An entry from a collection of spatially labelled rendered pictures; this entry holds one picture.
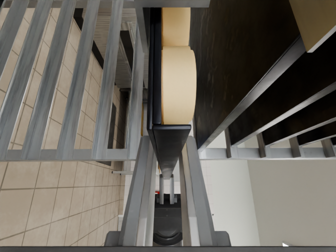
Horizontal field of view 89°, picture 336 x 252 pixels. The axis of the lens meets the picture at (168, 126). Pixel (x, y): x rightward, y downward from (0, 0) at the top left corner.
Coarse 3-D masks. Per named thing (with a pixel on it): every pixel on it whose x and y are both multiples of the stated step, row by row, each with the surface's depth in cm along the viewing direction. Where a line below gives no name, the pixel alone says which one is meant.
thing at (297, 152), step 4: (296, 136) 46; (292, 140) 47; (296, 140) 46; (292, 144) 47; (296, 144) 46; (292, 148) 47; (296, 148) 46; (300, 148) 47; (292, 152) 47; (296, 152) 46; (300, 152) 44; (296, 156) 46; (300, 156) 44; (304, 156) 47
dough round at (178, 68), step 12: (168, 48) 10; (180, 48) 10; (168, 60) 9; (180, 60) 9; (192, 60) 9; (168, 72) 9; (180, 72) 9; (192, 72) 9; (168, 84) 9; (180, 84) 9; (192, 84) 9; (168, 96) 9; (180, 96) 9; (192, 96) 9; (168, 108) 10; (180, 108) 10; (192, 108) 10; (168, 120) 10; (180, 120) 10
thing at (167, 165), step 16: (160, 16) 7; (160, 32) 7; (160, 48) 7; (160, 64) 6; (160, 80) 6; (160, 96) 6; (160, 112) 6; (160, 128) 6; (176, 128) 6; (160, 144) 8; (176, 144) 8; (160, 160) 12; (176, 160) 12
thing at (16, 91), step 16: (48, 0) 66; (32, 16) 59; (32, 32) 59; (32, 48) 58; (16, 64) 53; (32, 64) 56; (16, 80) 53; (16, 96) 52; (0, 112) 48; (16, 112) 50; (0, 128) 48; (0, 144) 47
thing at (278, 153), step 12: (12, 156) 46; (48, 156) 46; (84, 156) 46; (108, 156) 46; (120, 156) 47; (216, 156) 47; (240, 156) 47; (252, 156) 47; (276, 156) 47; (288, 156) 47; (312, 156) 47; (324, 156) 47
